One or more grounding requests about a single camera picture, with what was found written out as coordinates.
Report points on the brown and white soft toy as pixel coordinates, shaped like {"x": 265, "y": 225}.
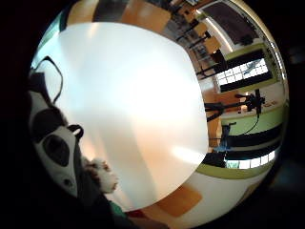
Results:
{"x": 103, "y": 176}

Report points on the black stand with blue clamp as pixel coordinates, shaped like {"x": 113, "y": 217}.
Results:
{"x": 226, "y": 136}

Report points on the row of wooden desks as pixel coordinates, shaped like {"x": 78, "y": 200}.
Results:
{"x": 203, "y": 31}

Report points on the low strip window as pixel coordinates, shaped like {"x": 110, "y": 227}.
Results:
{"x": 254, "y": 162}

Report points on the large gridded window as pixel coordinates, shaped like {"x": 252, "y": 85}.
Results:
{"x": 243, "y": 73}

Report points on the dark ceiling panel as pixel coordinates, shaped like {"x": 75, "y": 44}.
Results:
{"x": 232, "y": 20}

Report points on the black camera tripod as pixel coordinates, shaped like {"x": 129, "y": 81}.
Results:
{"x": 251, "y": 101}

